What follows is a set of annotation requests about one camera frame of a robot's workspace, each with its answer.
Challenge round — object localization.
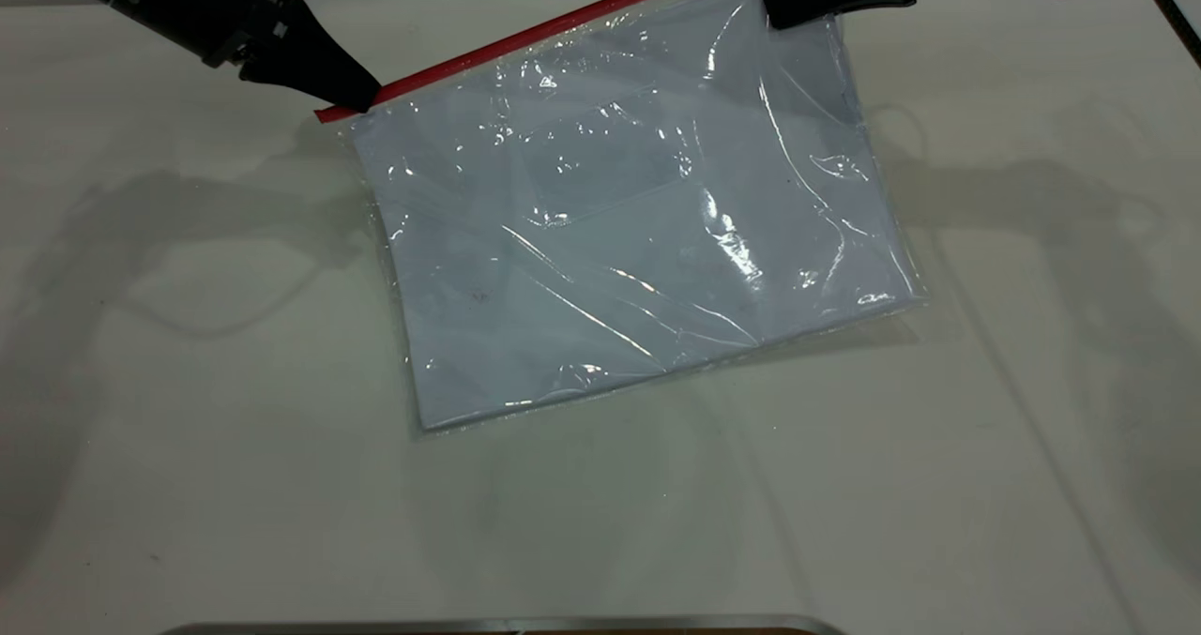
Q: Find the clear zip bag red zipper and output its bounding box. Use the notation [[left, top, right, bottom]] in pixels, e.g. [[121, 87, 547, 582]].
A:
[[314, 0, 932, 441]]

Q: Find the silver metal frame bar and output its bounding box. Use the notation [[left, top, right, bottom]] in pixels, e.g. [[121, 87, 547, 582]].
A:
[[158, 614, 847, 635]]

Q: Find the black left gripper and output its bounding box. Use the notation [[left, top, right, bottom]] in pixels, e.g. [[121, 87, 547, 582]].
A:
[[99, 0, 383, 115]]

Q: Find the black straight cable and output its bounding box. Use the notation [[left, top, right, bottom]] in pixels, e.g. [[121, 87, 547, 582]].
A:
[[1129, 0, 1201, 71]]

